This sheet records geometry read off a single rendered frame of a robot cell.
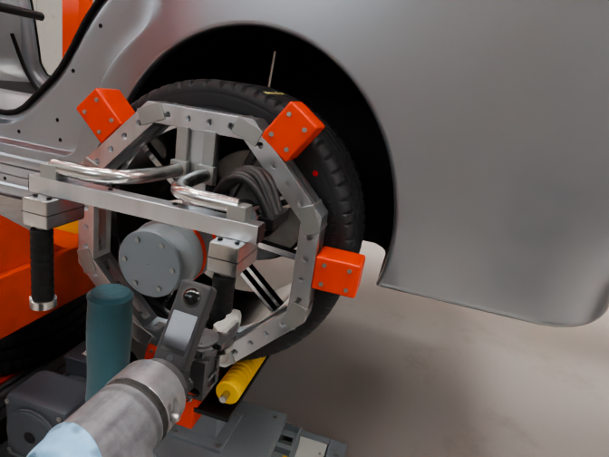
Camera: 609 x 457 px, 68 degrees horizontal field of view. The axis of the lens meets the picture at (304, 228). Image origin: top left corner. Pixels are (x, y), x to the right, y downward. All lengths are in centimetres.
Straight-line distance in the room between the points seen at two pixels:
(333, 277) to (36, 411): 77
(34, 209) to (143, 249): 18
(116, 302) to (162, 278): 15
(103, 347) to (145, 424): 50
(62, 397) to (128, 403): 76
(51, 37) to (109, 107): 1258
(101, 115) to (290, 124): 40
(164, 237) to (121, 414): 38
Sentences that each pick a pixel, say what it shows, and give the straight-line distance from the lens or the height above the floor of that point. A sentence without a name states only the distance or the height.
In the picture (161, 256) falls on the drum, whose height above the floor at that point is 87.
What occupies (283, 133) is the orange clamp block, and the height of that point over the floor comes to 110.
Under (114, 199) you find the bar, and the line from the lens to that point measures 81.
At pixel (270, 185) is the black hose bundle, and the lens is 80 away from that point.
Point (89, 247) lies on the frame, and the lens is 112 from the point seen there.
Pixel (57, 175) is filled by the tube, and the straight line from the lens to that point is 88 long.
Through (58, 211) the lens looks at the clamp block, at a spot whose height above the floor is 93.
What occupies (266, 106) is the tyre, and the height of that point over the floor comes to 114.
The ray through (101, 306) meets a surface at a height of 73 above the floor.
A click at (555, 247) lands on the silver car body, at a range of 116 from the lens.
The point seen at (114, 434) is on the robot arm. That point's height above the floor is 85.
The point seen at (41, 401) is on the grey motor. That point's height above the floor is 40.
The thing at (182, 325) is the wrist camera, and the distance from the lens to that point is 62.
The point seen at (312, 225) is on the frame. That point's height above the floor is 94.
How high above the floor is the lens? 119
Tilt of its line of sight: 17 degrees down
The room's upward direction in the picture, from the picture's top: 9 degrees clockwise
